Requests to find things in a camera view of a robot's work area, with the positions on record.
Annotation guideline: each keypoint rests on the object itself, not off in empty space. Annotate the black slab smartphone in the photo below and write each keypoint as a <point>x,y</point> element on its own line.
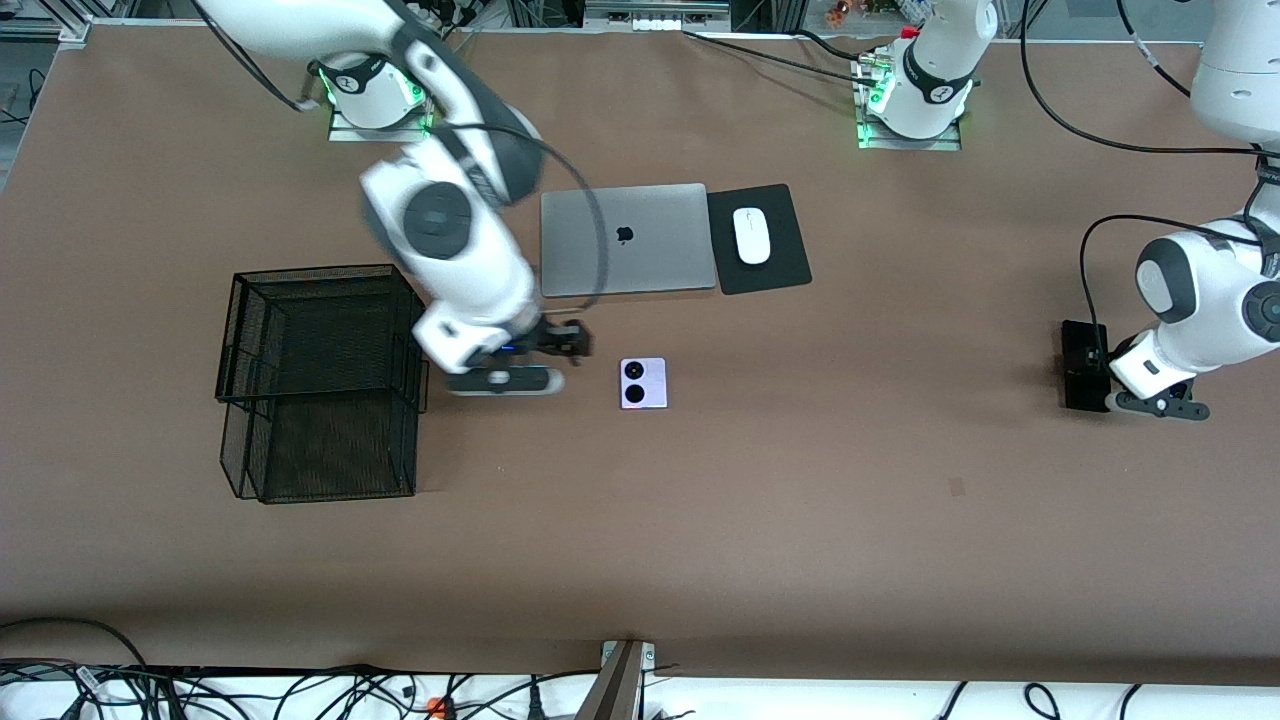
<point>1085,395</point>

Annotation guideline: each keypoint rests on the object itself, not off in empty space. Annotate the lilac flip phone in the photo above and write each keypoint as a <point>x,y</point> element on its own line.
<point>655,385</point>

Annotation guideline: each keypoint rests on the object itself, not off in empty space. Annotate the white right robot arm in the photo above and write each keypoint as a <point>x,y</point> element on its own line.
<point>470,270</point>

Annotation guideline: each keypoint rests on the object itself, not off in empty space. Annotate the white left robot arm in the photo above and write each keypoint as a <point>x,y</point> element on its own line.
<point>1200,300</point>

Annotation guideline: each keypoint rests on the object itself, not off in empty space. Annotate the silver closed laptop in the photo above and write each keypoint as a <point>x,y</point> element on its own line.
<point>650,260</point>

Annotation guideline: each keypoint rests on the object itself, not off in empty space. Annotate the white computer mouse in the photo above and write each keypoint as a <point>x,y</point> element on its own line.
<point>751,240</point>

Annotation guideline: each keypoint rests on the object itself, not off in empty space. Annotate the black mouse pad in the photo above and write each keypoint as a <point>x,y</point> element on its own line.
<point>780,270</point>

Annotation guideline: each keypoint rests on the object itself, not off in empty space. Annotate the white power strip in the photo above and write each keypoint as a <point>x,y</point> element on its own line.
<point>665,24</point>

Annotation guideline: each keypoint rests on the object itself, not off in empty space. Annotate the orange figurine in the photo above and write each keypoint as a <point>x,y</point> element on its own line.
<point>838,12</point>

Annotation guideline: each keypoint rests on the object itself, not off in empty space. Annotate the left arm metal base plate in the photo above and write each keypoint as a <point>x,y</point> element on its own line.
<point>945,143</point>

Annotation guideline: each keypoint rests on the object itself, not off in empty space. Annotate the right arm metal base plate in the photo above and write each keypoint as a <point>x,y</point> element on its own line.
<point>345,134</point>

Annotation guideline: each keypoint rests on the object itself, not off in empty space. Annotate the grey aluminium table bracket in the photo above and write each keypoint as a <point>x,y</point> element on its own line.
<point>615,690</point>

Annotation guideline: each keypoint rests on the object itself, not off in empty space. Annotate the aluminium frame profile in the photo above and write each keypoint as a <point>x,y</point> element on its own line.
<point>50,30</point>

